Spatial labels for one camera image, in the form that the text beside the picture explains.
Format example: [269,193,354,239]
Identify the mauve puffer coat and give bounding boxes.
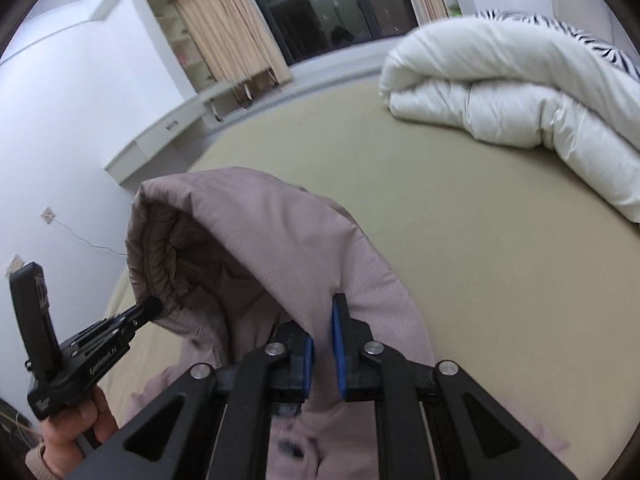
[126,167,435,479]

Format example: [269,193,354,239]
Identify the person's left hand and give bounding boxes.
[42,387,118,479]

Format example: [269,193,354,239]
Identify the olive green bed sheet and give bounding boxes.
[102,80,639,479]

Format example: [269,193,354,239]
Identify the white folded duvet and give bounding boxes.
[378,16,639,223]

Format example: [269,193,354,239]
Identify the left beige curtain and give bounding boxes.
[176,0,292,84]

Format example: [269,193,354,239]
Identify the zebra print pillow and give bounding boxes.
[474,9,639,81]

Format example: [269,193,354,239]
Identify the dark window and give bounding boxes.
[255,0,418,65]

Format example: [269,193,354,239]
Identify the beige padded headboard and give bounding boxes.
[551,0,637,55]

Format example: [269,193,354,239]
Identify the wall power socket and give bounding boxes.
[40,207,56,224]

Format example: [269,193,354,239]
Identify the white wall desk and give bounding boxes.
[104,80,253,184]

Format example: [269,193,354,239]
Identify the metal frame chair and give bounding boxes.
[198,70,279,122]

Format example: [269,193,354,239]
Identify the white wall shelf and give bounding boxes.
[148,0,216,92]

